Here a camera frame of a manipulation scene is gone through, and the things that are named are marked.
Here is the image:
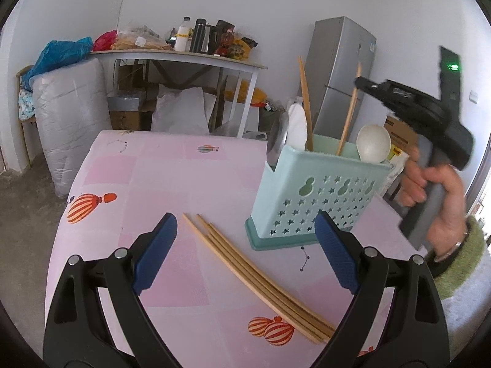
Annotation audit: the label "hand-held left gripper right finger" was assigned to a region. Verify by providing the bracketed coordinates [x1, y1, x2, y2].
[314, 210, 451, 368]

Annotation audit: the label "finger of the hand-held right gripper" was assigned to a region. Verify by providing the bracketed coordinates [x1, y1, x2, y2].
[354, 76, 389, 103]

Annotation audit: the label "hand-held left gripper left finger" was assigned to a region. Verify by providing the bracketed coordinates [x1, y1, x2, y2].
[42, 212, 179, 368]

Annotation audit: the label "mint green utensil holder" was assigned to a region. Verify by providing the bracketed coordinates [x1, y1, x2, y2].
[245, 144, 396, 251]

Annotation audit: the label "white rice paddle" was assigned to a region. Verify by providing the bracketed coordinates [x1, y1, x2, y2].
[287, 100, 308, 150]

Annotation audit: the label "metal spoon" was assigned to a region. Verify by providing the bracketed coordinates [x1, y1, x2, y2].
[266, 111, 290, 169]

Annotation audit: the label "person's right forearm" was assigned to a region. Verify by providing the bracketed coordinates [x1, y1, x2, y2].
[431, 217, 487, 300]

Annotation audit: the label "person's right hand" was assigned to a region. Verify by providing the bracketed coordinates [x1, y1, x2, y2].
[397, 147, 469, 261]

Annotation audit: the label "large brown cardboard box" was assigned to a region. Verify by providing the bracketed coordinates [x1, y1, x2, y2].
[384, 116, 419, 156]

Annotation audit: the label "silver refrigerator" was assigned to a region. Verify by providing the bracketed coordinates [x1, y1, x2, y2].
[306, 16, 377, 140]

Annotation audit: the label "cream round ladle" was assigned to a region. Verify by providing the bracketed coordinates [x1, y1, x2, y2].
[356, 124, 392, 163]

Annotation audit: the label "white and green rice bag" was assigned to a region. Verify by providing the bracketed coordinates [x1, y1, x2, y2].
[384, 148, 410, 200]

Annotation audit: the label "pink balloon print tablecloth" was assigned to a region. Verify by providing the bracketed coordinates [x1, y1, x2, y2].
[44, 129, 434, 368]

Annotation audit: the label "orange bag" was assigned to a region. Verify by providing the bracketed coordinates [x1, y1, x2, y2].
[224, 88, 268, 107]

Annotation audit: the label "yellow snack packets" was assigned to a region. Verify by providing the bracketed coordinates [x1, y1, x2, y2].
[230, 37, 257, 60]

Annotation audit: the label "cardboard box with grey top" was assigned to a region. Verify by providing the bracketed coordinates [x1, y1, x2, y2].
[107, 94, 154, 131]

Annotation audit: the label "white sack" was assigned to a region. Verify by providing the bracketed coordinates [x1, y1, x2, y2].
[151, 86, 211, 136]

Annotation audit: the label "orange oil bottle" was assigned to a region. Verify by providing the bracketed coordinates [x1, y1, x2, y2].
[217, 29, 235, 56]

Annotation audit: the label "grey plastic-wrapped bundle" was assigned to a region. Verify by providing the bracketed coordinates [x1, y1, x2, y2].
[31, 59, 113, 200]

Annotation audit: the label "black kettle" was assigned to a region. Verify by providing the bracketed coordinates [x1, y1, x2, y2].
[203, 24, 223, 55]

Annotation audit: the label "black thermos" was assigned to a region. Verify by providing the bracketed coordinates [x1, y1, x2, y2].
[190, 18, 208, 53]

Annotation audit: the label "white bottle with yellow label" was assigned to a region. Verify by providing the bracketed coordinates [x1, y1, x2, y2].
[174, 17, 192, 52]

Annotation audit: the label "white-legged wooden side table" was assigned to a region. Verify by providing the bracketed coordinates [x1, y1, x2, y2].
[86, 48, 269, 139]

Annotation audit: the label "blue floral cloth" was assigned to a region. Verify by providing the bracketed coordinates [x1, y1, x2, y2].
[18, 88, 38, 121]

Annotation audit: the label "clear bag of yellow food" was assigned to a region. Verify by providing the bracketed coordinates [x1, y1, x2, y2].
[115, 26, 173, 51]

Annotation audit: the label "red plastic bag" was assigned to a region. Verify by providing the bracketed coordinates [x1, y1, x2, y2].
[93, 31, 119, 51]

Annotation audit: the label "blue plastic bag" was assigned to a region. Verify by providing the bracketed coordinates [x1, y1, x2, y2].
[21, 37, 94, 92]

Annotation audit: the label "silver bracelet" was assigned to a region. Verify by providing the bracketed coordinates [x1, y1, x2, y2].
[433, 232, 469, 263]

